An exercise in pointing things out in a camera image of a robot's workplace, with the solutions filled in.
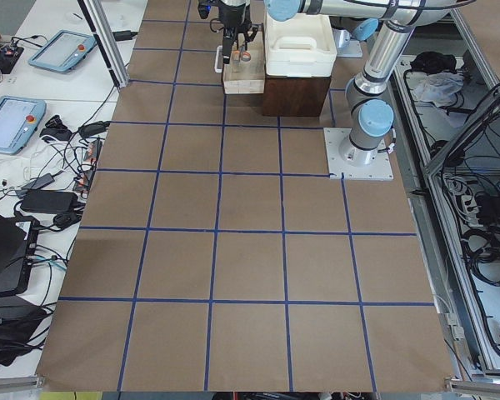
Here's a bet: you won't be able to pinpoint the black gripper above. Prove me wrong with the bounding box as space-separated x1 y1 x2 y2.
218 0 259 64

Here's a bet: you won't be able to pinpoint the grey orange handled scissors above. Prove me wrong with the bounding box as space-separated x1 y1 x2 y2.
232 42 252 63

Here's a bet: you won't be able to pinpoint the light wooden drawer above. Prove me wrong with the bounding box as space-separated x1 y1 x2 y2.
222 32 265 94

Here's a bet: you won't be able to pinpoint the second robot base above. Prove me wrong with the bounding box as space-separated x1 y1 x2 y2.
329 17 379 58

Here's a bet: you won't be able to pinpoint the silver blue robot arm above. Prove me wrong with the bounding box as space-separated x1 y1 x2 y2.
262 1 461 167

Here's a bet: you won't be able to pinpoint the cream plastic tray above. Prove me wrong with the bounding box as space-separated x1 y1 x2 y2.
264 14 337 78

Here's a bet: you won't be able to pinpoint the upper blue teach pendant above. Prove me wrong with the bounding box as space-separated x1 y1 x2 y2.
28 30 97 73

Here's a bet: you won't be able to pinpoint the blue teach pendant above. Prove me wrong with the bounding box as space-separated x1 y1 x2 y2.
0 96 47 155
28 30 97 73

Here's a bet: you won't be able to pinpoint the white crumpled cloth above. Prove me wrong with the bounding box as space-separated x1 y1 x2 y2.
412 72 464 107

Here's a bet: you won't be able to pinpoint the brown paper table mat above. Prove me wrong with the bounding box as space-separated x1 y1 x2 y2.
37 1 453 393

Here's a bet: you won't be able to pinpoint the lower blue teach pendant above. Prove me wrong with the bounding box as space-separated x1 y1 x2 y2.
0 96 47 155

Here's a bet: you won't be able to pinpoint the black power adapter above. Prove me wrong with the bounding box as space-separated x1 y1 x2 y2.
20 190 78 214

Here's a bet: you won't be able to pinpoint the black laptop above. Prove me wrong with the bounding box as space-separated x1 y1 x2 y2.
0 215 39 297

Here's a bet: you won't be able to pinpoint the white drawer handle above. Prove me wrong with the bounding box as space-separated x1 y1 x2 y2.
214 45 224 73

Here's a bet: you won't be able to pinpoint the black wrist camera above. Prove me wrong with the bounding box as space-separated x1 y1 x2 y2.
197 0 212 20

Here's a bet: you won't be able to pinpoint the aluminium frame post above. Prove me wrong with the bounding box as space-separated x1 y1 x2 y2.
77 0 129 89

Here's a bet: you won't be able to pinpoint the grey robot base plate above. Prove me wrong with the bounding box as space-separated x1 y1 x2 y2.
323 127 393 181

